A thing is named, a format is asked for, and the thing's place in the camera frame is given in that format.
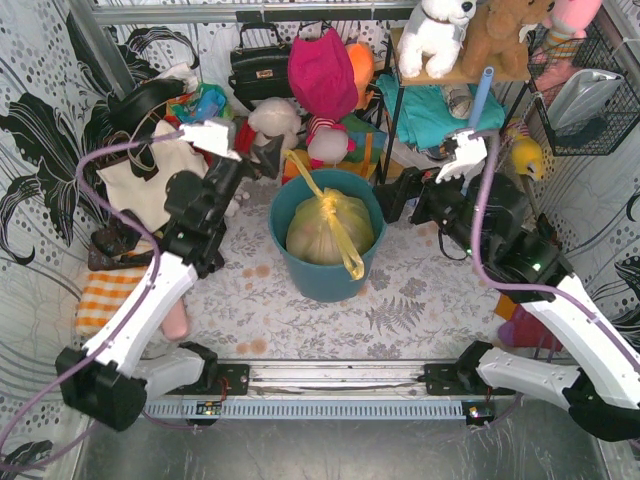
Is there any yellow trash bag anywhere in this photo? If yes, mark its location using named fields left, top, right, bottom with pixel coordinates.
left=285, top=150, right=375, bottom=280

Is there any teal trash bin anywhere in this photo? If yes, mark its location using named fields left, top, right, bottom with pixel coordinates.
left=268, top=169, right=386, bottom=303

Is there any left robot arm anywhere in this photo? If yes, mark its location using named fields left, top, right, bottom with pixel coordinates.
left=55, top=136, right=284, bottom=432

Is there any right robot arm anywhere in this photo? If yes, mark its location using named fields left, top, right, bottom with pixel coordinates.
left=425, top=174, right=639, bottom=442

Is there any colourful printed bag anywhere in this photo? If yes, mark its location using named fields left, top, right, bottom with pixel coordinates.
left=164, top=83, right=233, bottom=127

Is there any magenta fabric bag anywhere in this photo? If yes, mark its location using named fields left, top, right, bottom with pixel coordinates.
left=287, top=27, right=358, bottom=121

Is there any cream canvas tote bag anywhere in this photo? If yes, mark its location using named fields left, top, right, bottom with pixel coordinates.
left=95, top=119, right=212, bottom=234

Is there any brown leather bag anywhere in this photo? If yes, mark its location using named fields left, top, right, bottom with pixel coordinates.
left=88, top=216, right=153, bottom=272

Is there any red garment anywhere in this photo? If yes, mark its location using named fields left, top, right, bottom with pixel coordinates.
left=234, top=118, right=257, bottom=155

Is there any cream plush bear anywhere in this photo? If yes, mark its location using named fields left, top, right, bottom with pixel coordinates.
left=248, top=97, right=302, bottom=150

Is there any white pink plush doll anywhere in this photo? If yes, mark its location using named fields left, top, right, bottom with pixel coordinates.
left=306, top=116, right=356, bottom=169

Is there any rainbow striped cloth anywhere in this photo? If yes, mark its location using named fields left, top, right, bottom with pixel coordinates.
left=291, top=114, right=387, bottom=179

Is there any teal folded cloth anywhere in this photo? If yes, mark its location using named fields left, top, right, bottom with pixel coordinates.
left=376, top=74, right=506, bottom=150

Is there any black leather handbag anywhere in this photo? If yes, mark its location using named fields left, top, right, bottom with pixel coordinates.
left=228, top=22, right=294, bottom=112

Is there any orange plush toy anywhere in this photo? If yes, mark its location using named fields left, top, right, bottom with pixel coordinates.
left=346, top=42, right=374, bottom=110

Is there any blue floor sweeper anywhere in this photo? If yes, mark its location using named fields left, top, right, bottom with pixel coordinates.
left=468, top=66, right=495, bottom=130

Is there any black metal shelf rack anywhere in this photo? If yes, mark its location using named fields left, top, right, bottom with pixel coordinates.
left=375, top=28, right=531, bottom=184

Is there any white plush dog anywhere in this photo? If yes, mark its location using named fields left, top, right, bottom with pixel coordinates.
left=398, top=0, right=477, bottom=79

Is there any brown teddy bear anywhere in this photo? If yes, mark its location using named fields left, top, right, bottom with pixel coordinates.
left=461, top=0, right=555, bottom=79

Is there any pink cylindrical plush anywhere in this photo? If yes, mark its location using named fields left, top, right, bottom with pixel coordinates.
left=161, top=299, right=190, bottom=341

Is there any purple orange sock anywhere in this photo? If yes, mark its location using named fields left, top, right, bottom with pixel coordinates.
left=494, top=294, right=563, bottom=352

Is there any silver foil pouch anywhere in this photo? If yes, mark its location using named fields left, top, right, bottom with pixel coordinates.
left=547, top=69, right=624, bottom=130

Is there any orange checkered cloth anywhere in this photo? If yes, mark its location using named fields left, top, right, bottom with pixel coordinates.
left=75, top=267, right=146, bottom=337

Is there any pink plush toy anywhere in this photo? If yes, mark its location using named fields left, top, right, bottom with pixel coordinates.
left=541, top=0, right=602, bottom=58

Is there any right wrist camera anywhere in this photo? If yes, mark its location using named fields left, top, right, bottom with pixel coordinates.
left=435, top=128, right=487, bottom=184

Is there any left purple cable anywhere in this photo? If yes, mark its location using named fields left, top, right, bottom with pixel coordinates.
left=0, top=134, right=184, bottom=474

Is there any purple cable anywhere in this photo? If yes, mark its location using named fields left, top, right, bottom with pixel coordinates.
left=0, top=134, right=184, bottom=474
left=469, top=130, right=640, bottom=451

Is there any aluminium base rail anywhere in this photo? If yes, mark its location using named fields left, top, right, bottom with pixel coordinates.
left=139, top=357, right=614, bottom=401

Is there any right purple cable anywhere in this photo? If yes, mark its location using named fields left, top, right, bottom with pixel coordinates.
left=469, top=130, right=640, bottom=451

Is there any black wire basket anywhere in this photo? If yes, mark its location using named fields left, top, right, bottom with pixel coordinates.
left=528, top=24, right=639, bottom=156

